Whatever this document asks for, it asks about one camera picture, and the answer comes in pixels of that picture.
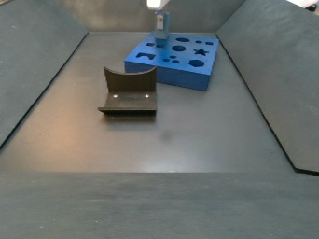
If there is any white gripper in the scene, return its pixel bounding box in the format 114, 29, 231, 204
147, 0, 170, 30

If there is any blue foam shape-sorter block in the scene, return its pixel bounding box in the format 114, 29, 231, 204
124, 33, 219, 91

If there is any black curved holder bracket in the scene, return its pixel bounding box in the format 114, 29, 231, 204
99, 67, 158, 114

